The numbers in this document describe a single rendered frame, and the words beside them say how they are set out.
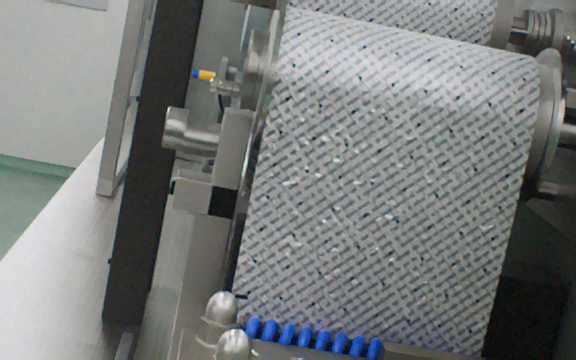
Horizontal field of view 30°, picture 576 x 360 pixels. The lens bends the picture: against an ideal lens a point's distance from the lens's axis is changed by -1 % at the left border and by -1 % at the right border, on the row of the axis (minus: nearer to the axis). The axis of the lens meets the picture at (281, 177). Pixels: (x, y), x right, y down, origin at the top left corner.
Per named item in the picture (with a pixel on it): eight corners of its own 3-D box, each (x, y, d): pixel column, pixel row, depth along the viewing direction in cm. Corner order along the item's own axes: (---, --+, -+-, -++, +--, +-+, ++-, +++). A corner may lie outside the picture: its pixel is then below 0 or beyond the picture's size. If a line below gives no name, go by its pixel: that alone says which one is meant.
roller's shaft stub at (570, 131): (526, 145, 105) (537, 100, 104) (594, 158, 106) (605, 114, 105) (539, 152, 101) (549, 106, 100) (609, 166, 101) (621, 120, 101)
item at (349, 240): (224, 328, 99) (263, 129, 96) (474, 372, 101) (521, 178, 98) (224, 330, 98) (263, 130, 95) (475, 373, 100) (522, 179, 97)
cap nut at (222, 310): (195, 332, 93) (204, 282, 92) (237, 339, 93) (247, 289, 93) (194, 345, 90) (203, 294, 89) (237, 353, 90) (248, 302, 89)
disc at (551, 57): (496, 186, 111) (528, 43, 109) (501, 187, 111) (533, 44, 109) (535, 216, 97) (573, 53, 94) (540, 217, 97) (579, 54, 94)
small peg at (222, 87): (211, 76, 100) (208, 91, 100) (242, 82, 100) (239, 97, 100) (211, 78, 101) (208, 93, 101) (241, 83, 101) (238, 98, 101)
